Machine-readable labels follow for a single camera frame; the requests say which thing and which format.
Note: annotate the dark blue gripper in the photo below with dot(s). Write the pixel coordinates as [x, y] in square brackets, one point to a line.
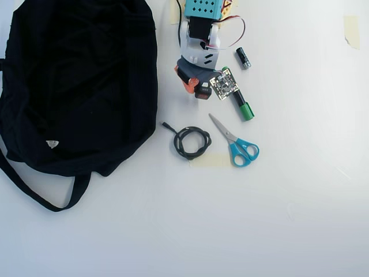
[188, 75]

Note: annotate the white and teal robot arm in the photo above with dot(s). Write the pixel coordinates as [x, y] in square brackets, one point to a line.
[201, 8]

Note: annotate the black fabric bag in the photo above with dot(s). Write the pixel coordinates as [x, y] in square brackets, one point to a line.
[78, 86]

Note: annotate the small black battery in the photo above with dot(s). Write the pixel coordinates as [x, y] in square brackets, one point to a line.
[243, 59]

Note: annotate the black marker with green cap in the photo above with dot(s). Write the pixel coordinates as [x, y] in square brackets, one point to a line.
[245, 111]

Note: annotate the narrow masking tape strip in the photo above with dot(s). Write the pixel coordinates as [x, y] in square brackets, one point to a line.
[173, 13]

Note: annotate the wide masking tape strip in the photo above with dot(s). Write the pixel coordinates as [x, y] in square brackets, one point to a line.
[213, 161]

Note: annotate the torn masking tape strip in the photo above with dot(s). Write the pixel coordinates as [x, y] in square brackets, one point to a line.
[352, 31]

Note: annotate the bare camera circuit board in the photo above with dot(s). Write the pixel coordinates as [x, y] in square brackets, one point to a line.
[225, 85]

